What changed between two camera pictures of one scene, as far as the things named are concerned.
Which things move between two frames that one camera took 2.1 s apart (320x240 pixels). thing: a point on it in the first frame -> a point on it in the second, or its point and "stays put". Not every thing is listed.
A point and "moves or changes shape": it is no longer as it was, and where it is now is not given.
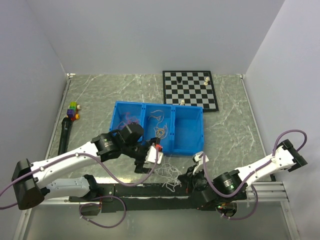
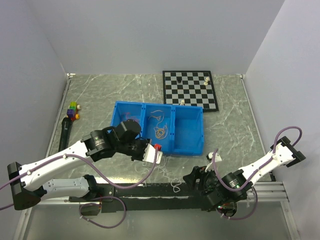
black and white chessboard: (192, 88) stays put
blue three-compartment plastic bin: (179, 128) stays put
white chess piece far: (206, 80) stays put
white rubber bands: (171, 173) moves or changes shape
